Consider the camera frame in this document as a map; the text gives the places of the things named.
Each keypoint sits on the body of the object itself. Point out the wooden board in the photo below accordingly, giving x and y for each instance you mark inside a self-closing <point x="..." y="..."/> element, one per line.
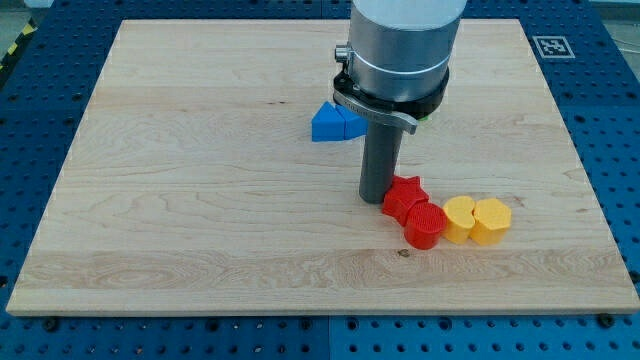
<point x="193" y="188"/>

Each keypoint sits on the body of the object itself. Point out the yellow hexagon block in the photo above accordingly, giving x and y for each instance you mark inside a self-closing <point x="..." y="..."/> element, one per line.
<point x="492" y="221"/>

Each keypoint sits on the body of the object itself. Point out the blue triangle block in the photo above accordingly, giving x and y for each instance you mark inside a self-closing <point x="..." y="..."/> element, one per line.
<point x="336" y="123"/>

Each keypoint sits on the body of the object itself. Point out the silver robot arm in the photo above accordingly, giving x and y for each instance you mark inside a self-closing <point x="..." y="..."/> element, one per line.
<point x="395" y="62"/>

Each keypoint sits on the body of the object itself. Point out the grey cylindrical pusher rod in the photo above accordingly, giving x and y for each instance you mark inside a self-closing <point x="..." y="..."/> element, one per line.
<point x="381" y="150"/>

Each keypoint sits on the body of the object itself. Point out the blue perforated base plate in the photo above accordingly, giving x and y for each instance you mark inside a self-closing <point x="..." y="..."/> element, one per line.
<point x="52" y="80"/>

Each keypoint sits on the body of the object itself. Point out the red star block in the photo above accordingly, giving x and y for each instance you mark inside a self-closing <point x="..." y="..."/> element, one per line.
<point x="403" y="195"/>

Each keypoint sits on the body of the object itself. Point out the red cylinder block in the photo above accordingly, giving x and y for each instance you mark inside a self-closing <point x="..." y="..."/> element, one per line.
<point x="424" y="225"/>

